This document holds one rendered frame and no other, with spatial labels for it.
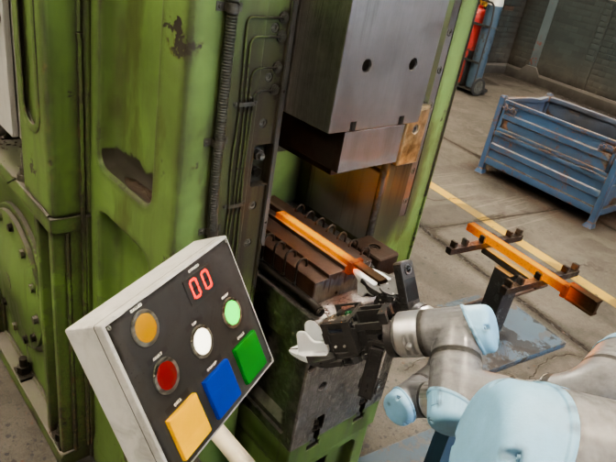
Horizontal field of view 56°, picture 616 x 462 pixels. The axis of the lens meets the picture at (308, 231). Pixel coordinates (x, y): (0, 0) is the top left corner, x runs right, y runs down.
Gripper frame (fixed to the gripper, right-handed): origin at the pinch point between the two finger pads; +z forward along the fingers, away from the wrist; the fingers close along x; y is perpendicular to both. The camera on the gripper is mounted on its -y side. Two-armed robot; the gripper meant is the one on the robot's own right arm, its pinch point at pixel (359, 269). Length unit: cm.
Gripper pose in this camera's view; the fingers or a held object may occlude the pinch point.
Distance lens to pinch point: 146.8
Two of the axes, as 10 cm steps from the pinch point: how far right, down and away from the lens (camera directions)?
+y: -1.5, 8.8, 4.6
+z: -6.5, -4.4, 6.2
